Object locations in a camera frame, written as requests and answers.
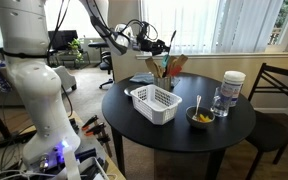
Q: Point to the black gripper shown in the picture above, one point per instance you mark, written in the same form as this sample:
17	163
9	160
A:
150	46

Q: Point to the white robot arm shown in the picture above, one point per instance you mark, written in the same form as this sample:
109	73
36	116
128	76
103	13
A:
25	46

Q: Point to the steel utensil holder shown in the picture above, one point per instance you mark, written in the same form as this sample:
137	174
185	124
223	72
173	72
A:
164	83

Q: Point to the white plastic basket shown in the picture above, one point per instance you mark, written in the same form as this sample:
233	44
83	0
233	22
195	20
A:
156	104

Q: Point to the metal spoon in bowl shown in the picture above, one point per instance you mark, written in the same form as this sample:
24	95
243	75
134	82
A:
196	107

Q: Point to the teal spatula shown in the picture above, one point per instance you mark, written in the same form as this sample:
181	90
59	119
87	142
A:
165	60

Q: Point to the wooden spatula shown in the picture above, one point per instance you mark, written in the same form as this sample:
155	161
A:
181	60

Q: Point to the red spatula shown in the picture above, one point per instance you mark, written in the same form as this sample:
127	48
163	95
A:
175	71

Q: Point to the blue grey cloth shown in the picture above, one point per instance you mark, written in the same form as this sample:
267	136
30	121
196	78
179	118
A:
148	78

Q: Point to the white vertical blinds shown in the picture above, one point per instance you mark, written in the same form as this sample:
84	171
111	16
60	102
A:
212	26

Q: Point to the grey round plate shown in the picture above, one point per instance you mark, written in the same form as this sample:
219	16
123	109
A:
128	90

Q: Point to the black office chair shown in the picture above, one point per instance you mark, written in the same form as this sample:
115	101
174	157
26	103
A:
106	60

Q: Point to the white wipes canister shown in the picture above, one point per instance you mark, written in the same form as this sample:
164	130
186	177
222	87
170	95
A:
232	84

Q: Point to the dark bowl with food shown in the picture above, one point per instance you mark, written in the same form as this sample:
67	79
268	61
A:
200	118

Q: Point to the potted green plant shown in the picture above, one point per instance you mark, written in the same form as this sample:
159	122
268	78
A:
75	49

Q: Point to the clear glass mug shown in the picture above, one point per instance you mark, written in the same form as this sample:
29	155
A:
220	103

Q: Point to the round black table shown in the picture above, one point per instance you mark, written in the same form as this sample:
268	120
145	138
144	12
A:
177	135

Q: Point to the orange black clamp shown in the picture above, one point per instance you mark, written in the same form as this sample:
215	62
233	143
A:
95	130
91	120

